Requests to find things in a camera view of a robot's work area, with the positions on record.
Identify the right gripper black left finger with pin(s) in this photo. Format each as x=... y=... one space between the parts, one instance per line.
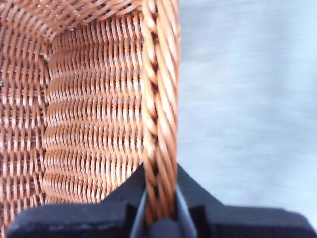
x=86 y=220

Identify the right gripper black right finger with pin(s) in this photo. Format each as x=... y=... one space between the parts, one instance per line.
x=235 y=223

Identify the brown woven wicker basket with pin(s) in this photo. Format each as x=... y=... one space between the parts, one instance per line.
x=94 y=99

